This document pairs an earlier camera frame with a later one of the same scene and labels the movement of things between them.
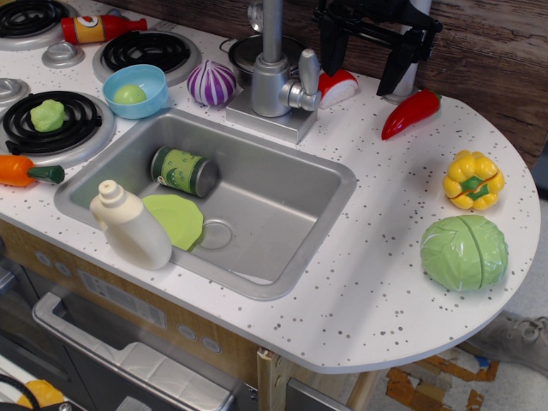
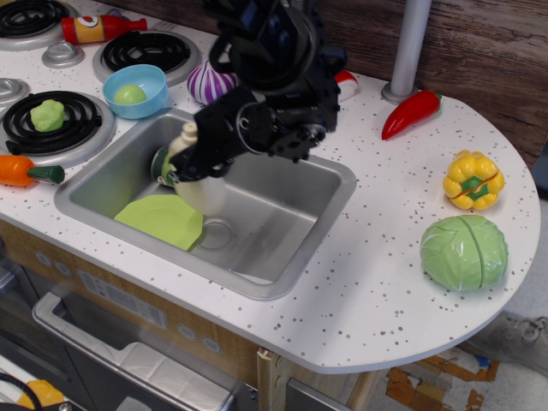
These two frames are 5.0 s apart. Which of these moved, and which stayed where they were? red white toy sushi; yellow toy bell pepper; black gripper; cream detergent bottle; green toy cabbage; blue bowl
Moved: black gripper; cream detergent bottle
Stayed: red white toy sushi; green toy cabbage; yellow toy bell pepper; blue bowl
